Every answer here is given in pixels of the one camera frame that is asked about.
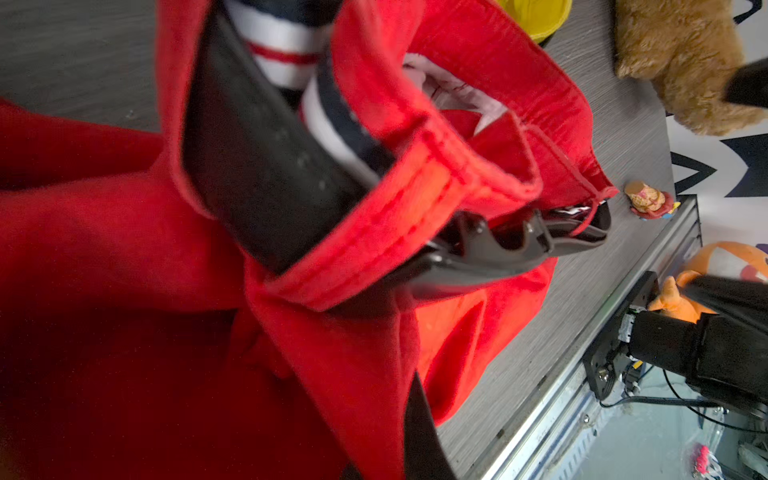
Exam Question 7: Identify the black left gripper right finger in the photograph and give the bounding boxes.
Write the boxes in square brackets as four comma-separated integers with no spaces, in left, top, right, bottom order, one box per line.
[383,202,611,300]

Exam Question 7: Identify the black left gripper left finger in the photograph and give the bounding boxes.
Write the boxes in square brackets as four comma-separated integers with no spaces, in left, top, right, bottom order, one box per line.
[404,374,456,480]

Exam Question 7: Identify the black belt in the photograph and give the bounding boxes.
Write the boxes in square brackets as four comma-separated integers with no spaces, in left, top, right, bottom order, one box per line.
[182,1,395,274]

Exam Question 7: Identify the red trousers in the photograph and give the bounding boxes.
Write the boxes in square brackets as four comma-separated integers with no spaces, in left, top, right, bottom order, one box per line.
[1,1,616,479]

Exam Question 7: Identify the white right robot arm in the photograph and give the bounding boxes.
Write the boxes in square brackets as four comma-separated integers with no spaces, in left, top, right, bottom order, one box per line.
[582,271,767,420]

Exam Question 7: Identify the yellow trousers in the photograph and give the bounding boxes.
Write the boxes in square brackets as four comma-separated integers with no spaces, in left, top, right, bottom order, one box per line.
[497,0,573,45]

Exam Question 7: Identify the small colourful toy figure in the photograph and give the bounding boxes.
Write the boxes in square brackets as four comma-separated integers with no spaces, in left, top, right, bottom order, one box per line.
[624,181,681,220]

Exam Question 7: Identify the orange plush fish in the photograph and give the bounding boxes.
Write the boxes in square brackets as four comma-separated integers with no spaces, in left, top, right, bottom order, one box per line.
[647,241,767,323]

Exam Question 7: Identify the brown teddy bear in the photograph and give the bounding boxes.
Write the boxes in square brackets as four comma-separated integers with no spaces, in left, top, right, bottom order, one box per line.
[615,0,767,136]

